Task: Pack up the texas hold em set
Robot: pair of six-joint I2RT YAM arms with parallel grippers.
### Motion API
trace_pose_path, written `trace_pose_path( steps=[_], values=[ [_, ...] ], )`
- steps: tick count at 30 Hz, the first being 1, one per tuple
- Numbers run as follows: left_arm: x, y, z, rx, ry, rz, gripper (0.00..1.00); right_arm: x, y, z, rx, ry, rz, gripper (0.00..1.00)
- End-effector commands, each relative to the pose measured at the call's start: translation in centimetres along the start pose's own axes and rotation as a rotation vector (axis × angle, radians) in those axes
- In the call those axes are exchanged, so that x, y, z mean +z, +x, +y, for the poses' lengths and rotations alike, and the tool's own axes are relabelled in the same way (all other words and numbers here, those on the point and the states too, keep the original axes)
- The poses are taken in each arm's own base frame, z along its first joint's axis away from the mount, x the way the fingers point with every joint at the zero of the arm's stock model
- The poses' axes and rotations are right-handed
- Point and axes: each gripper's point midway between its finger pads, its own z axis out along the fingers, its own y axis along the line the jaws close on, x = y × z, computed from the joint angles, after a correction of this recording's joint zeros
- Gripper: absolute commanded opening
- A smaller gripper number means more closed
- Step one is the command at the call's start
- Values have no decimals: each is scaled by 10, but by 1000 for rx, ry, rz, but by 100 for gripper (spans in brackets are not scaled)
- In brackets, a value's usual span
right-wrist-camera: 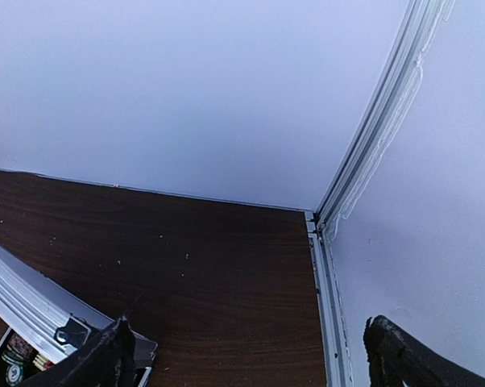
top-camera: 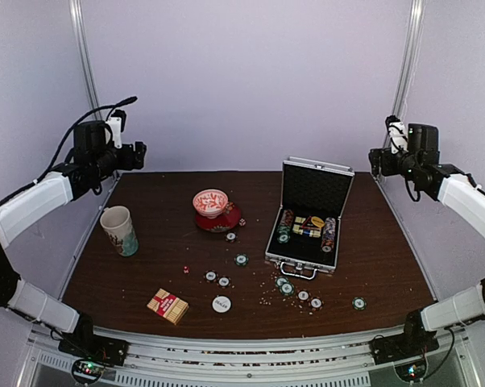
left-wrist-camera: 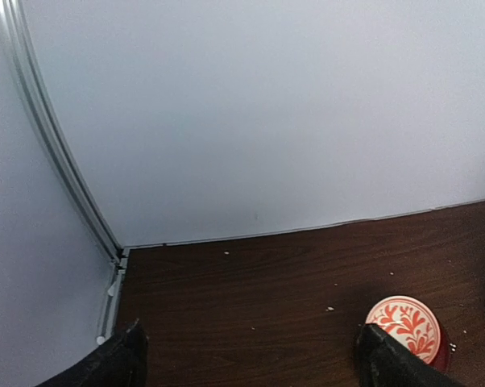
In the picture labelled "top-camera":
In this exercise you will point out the chip stack left in case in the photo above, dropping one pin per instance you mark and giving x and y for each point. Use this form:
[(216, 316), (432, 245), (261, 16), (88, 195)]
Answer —
[(284, 228)]

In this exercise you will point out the chip stack right in case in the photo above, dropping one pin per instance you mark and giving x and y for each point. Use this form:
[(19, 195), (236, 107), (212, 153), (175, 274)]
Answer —
[(328, 235)]

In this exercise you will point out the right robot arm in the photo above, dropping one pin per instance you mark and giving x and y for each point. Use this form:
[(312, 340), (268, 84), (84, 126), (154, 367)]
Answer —
[(413, 154)]

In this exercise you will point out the left aluminium frame post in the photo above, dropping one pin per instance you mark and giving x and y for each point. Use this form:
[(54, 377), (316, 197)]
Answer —
[(78, 24)]

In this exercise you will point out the white dealer button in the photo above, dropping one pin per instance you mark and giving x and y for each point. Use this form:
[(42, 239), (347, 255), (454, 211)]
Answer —
[(221, 304)]

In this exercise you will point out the gold card decks in case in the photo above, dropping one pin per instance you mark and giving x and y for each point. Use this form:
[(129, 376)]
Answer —
[(311, 226)]

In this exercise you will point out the black 100 chip near saucer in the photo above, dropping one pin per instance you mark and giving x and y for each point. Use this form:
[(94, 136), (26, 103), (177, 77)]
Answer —
[(231, 237)]

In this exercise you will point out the black orange chip front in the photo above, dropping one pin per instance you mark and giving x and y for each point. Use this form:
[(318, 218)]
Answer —
[(316, 303)]

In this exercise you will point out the green 20 chip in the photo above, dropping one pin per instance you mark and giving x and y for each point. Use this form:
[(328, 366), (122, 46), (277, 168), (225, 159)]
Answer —
[(241, 260)]

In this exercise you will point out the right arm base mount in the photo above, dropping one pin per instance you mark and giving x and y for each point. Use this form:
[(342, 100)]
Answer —
[(407, 350)]

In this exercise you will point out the black white chip front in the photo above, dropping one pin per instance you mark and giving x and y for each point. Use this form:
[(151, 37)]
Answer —
[(303, 296)]

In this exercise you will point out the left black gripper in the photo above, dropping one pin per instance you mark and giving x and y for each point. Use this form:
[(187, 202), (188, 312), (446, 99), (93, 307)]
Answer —
[(128, 164)]

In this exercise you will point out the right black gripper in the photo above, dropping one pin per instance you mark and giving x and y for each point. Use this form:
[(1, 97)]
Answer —
[(375, 156)]

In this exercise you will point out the white orange patterned bowl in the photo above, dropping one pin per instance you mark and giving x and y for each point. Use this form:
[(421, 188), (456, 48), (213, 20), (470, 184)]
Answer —
[(210, 203)]

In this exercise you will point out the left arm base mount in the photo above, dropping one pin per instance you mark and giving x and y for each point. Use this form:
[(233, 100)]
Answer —
[(94, 353)]

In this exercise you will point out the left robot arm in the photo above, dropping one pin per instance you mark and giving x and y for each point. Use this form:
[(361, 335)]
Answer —
[(98, 151)]

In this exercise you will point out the black white chip right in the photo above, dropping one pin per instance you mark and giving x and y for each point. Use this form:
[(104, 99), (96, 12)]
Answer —
[(224, 282)]

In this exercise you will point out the chip stack in case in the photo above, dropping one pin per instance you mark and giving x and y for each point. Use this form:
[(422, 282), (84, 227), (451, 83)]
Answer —
[(284, 228), (328, 235)]

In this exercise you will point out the white floral ceramic mug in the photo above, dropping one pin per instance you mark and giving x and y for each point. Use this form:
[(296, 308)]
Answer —
[(117, 223)]

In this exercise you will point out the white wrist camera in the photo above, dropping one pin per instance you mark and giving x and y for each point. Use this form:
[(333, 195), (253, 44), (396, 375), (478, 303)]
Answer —
[(397, 134), (115, 126)]

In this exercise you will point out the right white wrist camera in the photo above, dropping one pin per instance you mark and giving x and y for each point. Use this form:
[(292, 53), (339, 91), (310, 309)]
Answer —
[(397, 134)]

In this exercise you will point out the aluminium poker case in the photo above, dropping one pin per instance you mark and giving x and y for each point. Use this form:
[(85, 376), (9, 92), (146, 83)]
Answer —
[(304, 241)]

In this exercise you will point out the black white chip left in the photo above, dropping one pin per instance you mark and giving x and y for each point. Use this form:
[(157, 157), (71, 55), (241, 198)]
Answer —
[(211, 276)]

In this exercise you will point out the red floral saucer plate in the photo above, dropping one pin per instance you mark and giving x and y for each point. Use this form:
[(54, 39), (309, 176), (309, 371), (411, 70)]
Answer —
[(226, 221)]

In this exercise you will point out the aluminium frame post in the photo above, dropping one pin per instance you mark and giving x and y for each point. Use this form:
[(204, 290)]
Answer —
[(78, 24), (411, 49)]

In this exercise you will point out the black white chip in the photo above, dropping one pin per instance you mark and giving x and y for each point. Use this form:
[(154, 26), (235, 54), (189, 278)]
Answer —
[(303, 296), (224, 282), (211, 276)]

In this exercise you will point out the red playing card box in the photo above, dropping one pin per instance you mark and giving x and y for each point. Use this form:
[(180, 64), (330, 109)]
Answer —
[(168, 306)]

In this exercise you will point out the front aluminium rail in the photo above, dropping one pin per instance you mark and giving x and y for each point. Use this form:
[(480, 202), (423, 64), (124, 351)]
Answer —
[(337, 360)]

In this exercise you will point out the right aluminium frame post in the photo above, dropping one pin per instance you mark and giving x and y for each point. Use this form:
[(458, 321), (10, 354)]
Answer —
[(411, 49)]

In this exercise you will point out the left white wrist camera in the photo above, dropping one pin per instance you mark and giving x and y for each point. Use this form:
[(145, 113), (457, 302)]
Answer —
[(115, 126)]

